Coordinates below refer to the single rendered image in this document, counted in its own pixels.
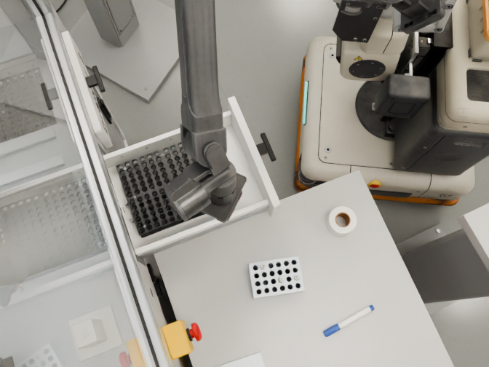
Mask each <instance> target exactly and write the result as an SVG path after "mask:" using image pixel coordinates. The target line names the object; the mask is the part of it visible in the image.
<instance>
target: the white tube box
mask: <svg viewBox="0 0 489 367"><path fill-rule="evenodd" d="M261 264H265V265H266V268H265V269H261ZM248 267H249V272H250V282H251V286H252V292H253V299H259V298H265V297H270V296H279V295H284V294H289V293H298V292H303V291H305V288H304V284H303V276H302V272H301V264H300V260H299V256H294V257H289V258H283V259H274V260H269V261H259V262H254V263H249V264H248ZM296 275H298V276H299V277H300V279H299V280H294V277H295V276H296ZM281 277H283V278H284V282H283V283H280V282H279V278H281Z"/></svg>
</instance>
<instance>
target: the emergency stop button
mask: <svg viewBox="0 0 489 367"><path fill-rule="evenodd" d="M189 332H190V334H191V338H192V339H193V338H195V339H196V340H197V341H200V340H201V339H202V332H201V330H200V328H199V326H198V324H197V323H192V324H191V329H190V330H189Z"/></svg>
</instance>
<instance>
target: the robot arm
mask: <svg viewBox="0 0 489 367"><path fill-rule="evenodd" d="M357 1H364V2H366V5H365V7H367V8H369V7H370V6H371V5H372V4H373V2H374V1H377V2H378V3H379V4H380V6H379V9H388V8H389V7H390V6H392V7H393V8H395V9H396V10H397V11H399V12H400V13H401V31H403V32H404V33H406V34H410V33H413V32H415V31H417V30H419V29H422V28H424V27H426V26H428V25H431V24H432V23H435V22H437V21H439V20H441V19H443V18H444V16H445V0H357ZM175 16H176V26H177V35H178V53H179V63H180V80H181V94H182V103H181V106H180V112H181V122H182V123H180V136H181V144H182V147H183V150H184V151H185V152H186V153H187V154H189V155H190V156H191V157H193V158H194V159H195V160H196V161H195V162H194V163H192V164H191V165H189V166H188V167H186V168H184V169H183V172H182V173H181V174H180V175H179V176H177V177H176V178H175V179H173V180H172V181H171V182H169V183H168V184H167V185H166V186H165V187H164V192H165V194H166V195H167V198H168V199H169V201H170V202H171V204H172V206H173V207H174V209H175V211H177V213H178V215H179V216H180V217H181V218H182V219H183V220H184V221H186V220H188V219H189V218H190V217H192V216H193V215H195V214H196V213H198V212H200V213H203V214H205V213H206V214H207V215H209V216H212V217H213V218H216V219H217V220H218V221H220V222H222V223H226V222H227V221H228V220H229V219H230V217H231V215H232V214H233V212H234V210H235V207H236V205H237V203H238V201H239V200H240V198H241V196H242V189H243V187H244V185H245V183H246V182H247V178H246V177H245V176H243V175H241V174H239V173H237V172H236V168H235V167H234V165H233V163H232V162H230V161H229V160H228V157H227V156H226V153H227V137H226V128H225V127H224V126H223V111H222V106H221V104H220V95H219V86H218V56H217V41H216V24H215V0H175Z"/></svg>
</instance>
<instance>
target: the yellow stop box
mask: <svg viewBox="0 0 489 367"><path fill-rule="evenodd" d="M162 332H163V334H164V338H165V341H166V343H167V347H168V350H169V352H170V356H171V358H172V359H173V360H175V359H178V358H181V357H183V356H184V355H187V354H190V353H191V352H193V351H194V346H193V344H192V341H193V339H192V338H191V334H190V332H189V328H187V327H186V322H185V321H184V320H177V321H175V322H173V323H170V324H168V325H165V326H163V327H162Z"/></svg>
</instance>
